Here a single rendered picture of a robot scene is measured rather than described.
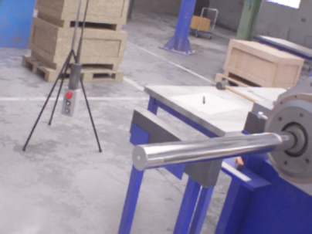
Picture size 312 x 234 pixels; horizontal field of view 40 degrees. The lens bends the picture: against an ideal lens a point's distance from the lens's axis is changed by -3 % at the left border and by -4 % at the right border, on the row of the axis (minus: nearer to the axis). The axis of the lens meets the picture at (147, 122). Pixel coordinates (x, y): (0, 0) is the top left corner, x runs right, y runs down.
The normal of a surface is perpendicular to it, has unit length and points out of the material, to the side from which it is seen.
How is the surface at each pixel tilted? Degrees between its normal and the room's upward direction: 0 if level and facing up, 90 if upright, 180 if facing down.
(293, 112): 90
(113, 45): 90
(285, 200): 90
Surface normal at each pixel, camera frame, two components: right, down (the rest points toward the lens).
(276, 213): -0.79, 0.04
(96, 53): 0.63, 0.38
